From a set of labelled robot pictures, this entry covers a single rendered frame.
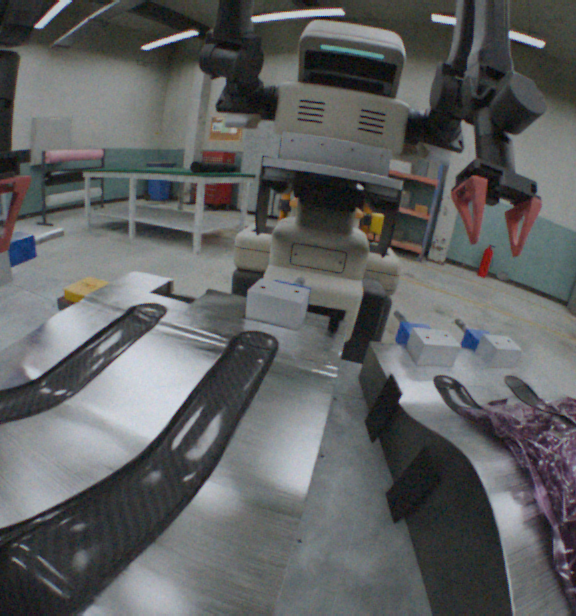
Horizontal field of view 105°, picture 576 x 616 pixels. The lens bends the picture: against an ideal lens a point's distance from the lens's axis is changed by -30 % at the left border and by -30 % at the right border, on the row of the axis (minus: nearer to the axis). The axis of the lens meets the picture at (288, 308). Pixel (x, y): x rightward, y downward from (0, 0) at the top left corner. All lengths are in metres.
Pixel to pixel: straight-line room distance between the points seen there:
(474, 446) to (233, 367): 0.18
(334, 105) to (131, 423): 0.63
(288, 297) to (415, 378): 0.15
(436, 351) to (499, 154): 0.26
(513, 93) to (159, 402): 0.46
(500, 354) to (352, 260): 0.40
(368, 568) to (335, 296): 0.55
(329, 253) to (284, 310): 0.43
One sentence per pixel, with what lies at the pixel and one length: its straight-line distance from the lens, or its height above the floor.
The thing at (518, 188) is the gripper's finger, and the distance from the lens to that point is 0.43.
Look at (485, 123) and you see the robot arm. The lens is 0.48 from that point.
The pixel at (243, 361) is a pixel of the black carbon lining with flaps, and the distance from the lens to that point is 0.24.
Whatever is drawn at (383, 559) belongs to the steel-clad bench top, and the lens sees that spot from 0.26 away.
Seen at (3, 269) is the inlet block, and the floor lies 0.92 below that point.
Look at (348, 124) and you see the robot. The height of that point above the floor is 1.14.
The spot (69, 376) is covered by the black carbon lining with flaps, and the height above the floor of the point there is 0.88.
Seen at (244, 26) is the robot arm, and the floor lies 1.29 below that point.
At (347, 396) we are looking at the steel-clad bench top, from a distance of 0.36.
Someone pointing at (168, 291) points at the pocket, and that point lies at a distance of 0.37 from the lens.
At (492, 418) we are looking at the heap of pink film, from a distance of 0.25.
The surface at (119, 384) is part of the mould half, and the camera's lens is 0.23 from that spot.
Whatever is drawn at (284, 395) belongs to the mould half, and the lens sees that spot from 0.21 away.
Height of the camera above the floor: 1.02
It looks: 25 degrees down
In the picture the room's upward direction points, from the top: 9 degrees clockwise
